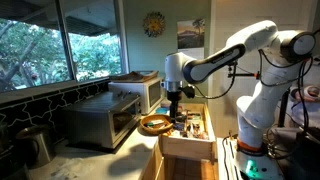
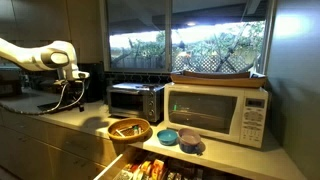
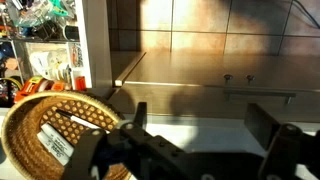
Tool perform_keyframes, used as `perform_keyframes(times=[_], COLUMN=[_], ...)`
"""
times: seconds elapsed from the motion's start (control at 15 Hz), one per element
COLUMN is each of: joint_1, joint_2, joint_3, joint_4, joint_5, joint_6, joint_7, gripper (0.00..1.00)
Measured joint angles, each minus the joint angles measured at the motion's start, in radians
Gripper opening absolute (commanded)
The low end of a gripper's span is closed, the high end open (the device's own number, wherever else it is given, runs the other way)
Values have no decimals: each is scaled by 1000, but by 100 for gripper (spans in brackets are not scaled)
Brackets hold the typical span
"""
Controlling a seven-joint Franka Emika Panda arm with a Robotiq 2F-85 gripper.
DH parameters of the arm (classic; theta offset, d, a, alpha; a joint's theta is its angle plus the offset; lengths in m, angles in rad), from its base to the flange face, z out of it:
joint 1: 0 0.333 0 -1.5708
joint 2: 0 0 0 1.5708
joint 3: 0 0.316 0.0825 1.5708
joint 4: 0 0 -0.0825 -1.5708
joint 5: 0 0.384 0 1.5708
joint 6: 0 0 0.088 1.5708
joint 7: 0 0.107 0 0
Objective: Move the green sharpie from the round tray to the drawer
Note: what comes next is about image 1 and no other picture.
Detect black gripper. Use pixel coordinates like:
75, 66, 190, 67
166, 90, 183, 124

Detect round wooden tray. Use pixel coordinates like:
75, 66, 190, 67
139, 114, 174, 136

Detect light wooden drawer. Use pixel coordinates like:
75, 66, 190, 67
158, 102, 218, 164

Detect small blue sponge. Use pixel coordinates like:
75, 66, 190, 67
155, 107, 170, 115

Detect white microwave oven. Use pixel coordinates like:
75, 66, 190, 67
108, 77, 165, 116

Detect wooden base cabinet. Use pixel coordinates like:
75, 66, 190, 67
139, 139, 219, 180

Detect brown woven flat basket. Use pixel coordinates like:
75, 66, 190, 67
109, 69, 160, 84

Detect silver toaster oven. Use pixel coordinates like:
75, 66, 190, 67
63, 91, 143, 150

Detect black vertical pole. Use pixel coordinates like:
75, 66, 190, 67
277, 89, 290, 128

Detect white door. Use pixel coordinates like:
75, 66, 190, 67
208, 0, 318, 138

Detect grey metal cart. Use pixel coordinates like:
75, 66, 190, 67
266, 125, 320, 180

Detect person in grey shirt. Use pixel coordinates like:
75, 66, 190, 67
289, 56, 320, 134

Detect white tape roll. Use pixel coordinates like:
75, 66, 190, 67
304, 85, 320, 100

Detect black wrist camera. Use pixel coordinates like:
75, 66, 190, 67
181, 84, 197, 100

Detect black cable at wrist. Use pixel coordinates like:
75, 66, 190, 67
193, 63, 238, 100

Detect black cables at pedestal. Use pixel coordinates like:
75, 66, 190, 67
221, 134, 240, 180

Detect landscape wall calendar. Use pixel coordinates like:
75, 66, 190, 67
176, 18, 206, 61

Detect sun wall ornament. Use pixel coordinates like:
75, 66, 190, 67
142, 10, 167, 38

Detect white robot pedestal green light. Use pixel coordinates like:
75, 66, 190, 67
233, 149, 286, 180

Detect large window frame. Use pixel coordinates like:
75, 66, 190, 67
0, 0, 130, 95

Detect steel pot with handle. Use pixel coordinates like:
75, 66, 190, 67
14, 124, 56, 168

